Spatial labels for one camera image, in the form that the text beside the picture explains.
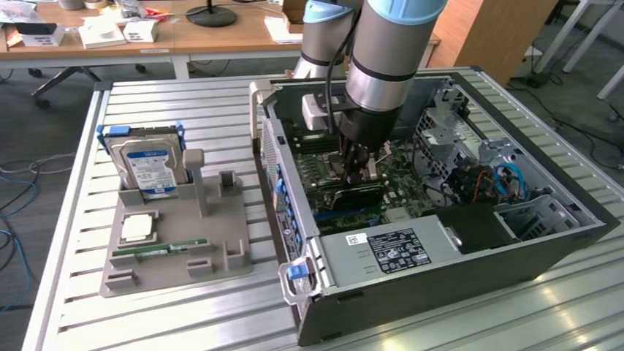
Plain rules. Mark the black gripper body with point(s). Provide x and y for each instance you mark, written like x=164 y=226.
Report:
x=368 y=128

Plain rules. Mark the green GPU card black cooler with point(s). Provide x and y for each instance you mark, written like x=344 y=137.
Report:
x=360 y=201

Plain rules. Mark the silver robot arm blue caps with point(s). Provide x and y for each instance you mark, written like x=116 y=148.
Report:
x=385 y=55

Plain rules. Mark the CPU socket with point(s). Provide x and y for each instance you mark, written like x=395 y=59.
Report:
x=331 y=166

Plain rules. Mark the silver socket cover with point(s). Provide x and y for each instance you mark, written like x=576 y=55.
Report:
x=385 y=155

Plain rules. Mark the green motherboard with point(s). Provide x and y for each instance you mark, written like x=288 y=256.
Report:
x=404 y=194

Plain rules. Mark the silver chipset heatsink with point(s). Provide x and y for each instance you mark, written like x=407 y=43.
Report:
x=400 y=215

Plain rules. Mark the silver disk bay cage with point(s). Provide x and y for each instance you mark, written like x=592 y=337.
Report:
x=439 y=153

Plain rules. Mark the blue expansion slot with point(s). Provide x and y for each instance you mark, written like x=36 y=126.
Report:
x=324 y=215

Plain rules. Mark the grey power supply unit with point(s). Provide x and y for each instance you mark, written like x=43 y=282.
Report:
x=351 y=263

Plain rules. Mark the white paper stack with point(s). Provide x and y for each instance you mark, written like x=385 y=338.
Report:
x=283 y=33

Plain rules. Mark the blue case latch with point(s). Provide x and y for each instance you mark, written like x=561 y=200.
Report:
x=296 y=273

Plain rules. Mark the grey parts rack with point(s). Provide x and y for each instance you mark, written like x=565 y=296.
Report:
x=219 y=234

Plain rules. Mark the brown cardboard box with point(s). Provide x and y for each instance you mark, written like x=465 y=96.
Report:
x=293 y=11

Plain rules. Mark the black open PC case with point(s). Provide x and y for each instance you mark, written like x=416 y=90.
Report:
x=439 y=292

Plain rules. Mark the black power strip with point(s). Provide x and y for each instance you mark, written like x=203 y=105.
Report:
x=536 y=80

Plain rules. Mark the wooden cabinet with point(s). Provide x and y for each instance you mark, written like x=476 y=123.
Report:
x=527 y=44

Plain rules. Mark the hard disk blue carrier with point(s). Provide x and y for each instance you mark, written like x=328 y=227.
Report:
x=145 y=164

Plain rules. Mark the black round lamp base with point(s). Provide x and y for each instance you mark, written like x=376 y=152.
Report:
x=212 y=18

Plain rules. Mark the silver CPU chip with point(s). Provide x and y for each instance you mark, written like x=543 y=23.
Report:
x=139 y=228

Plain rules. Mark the white labelled box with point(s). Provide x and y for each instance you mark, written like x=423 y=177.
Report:
x=141 y=31

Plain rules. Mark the white open box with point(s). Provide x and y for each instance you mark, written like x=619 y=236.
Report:
x=97 y=36

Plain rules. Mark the black caster desk leg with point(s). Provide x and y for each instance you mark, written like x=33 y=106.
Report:
x=59 y=78

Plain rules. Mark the tape roll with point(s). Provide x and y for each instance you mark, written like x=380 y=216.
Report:
x=93 y=4

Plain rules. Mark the grey cup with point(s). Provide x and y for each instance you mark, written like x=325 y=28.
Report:
x=71 y=4

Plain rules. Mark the white box black lid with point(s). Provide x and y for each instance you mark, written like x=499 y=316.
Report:
x=41 y=38

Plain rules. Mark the silver drive bracket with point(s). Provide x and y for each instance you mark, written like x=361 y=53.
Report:
x=536 y=219

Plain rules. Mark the white wall device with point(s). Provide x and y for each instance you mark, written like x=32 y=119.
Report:
x=531 y=62

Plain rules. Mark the white table frame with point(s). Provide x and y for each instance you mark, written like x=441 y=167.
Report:
x=560 y=36

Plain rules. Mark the wooden desk white frame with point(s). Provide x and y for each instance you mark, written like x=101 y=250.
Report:
x=48 y=53

